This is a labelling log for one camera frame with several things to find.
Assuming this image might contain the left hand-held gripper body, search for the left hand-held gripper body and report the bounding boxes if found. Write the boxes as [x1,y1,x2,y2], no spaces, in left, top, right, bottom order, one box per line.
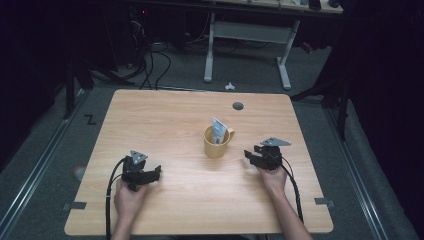
[121,149,150,193]

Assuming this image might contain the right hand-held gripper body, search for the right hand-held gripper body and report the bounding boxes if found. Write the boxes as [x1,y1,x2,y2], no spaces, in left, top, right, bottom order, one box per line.
[259,136,292,172]

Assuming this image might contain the yellow cup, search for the yellow cup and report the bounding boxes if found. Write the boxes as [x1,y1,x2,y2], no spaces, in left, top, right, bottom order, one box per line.
[203,125,236,160]

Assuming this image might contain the white toothpaste tube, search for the white toothpaste tube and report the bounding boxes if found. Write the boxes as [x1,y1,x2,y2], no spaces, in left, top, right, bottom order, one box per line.
[211,116,229,146]

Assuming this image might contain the person's right hand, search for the person's right hand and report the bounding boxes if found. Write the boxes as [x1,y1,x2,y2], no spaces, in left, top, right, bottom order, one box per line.
[257,164,289,195]

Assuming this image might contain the person's left hand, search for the person's left hand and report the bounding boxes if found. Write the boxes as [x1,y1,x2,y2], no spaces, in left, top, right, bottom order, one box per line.
[113,179,150,222]

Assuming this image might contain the grey tape strip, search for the grey tape strip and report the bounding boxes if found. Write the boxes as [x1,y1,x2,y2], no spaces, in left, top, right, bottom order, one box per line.
[314,197,336,208]
[61,201,88,212]

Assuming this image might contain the black metal stand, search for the black metal stand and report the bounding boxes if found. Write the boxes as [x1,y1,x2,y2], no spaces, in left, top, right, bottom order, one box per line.
[289,74,352,142]
[62,46,96,120]

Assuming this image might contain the white-framed background desk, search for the white-framed background desk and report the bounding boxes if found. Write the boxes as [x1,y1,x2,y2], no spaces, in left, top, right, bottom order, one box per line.
[203,0,344,91]

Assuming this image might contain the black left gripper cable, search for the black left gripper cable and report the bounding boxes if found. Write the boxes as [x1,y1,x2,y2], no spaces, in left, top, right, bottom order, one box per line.
[104,157,130,240]

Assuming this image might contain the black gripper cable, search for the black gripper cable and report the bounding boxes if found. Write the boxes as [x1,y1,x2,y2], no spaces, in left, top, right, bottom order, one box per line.
[280,164,305,224]
[104,157,130,240]

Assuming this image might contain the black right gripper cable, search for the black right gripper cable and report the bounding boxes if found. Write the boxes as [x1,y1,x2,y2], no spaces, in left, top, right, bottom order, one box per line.
[280,164,305,224]

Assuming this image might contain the metal floor rail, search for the metal floor rail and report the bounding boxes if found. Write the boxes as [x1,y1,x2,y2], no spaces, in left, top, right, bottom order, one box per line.
[324,108,390,240]
[0,89,86,234]

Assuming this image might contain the black floor cables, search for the black floor cables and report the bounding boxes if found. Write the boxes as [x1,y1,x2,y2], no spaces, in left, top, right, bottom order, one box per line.
[128,18,173,91]

